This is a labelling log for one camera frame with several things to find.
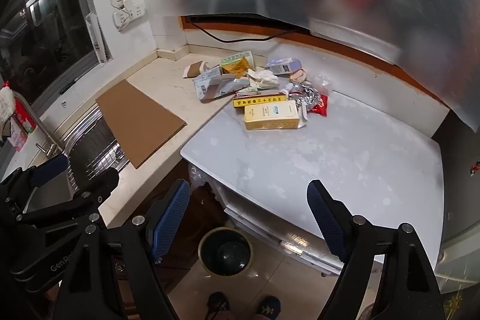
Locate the wire rack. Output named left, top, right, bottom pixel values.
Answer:
left=70, top=117, right=126, bottom=187

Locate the steel faucet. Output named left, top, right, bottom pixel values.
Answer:
left=15, top=91, right=64, bottom=157

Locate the brown cardboard sheet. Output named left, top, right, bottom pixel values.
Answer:
left=95, top=79, right=187, bottom=169

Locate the white and red cloth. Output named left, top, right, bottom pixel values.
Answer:
left=0, top=80, right=16, bottom=122

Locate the red snack packet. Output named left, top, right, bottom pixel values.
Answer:
left=307, top=95, right=329, bottom=117

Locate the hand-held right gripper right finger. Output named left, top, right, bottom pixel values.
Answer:
left=307, top=179, right=443, bottom=320

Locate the brown wooden frame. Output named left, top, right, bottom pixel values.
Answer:
left=179, top=14, right=451, bottom=107

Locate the torn white foil-lined carton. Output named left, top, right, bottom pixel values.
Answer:
left=192, top=66, right=250, bottom=102

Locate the dark round trash bin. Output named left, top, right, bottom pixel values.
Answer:
left=198, top=227, right=253, bottom=277

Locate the yellow packet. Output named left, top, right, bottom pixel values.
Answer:
left=222, top=61, right=251, bottom=76

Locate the small brown white box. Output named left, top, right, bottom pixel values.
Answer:
left=182, top=61, right=214, bottom=78

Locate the white wall socket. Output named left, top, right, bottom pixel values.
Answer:
left=111, top=0, right=147, bottom=31

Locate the white crumpled paper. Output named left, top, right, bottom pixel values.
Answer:
left=245, top=68, right=280, bottom=94

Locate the dark window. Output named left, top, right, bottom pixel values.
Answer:
left=0, top=0, right=109, bottom=107

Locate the white box with blue circles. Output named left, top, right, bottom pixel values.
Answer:
left=265, top=58, right=302, bottom=75

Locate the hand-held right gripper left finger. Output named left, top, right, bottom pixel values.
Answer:
left=56, top=179, right=191, bottom=320

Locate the silver foil wrapper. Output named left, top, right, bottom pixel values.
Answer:
left=289, top=83, right=319, bottom=118

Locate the dark patterned shoe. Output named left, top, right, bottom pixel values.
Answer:
left=206, top=291, right=230, bottom=320
left=258, top=295, right=282, bottom=320

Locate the black cable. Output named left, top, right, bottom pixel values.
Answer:
left=187, top=16, right=312, bottom=43

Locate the white ribbed panel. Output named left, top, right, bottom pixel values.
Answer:
left=85, top=13, right=113, bottom=63

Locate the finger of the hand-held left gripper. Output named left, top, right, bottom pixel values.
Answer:
left=17, top=166, right=120, bottom=231
left=0, top=154, right=70, bottom=216

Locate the green packet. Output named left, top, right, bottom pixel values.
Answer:
left=220, top=51, right=256, bottom=67

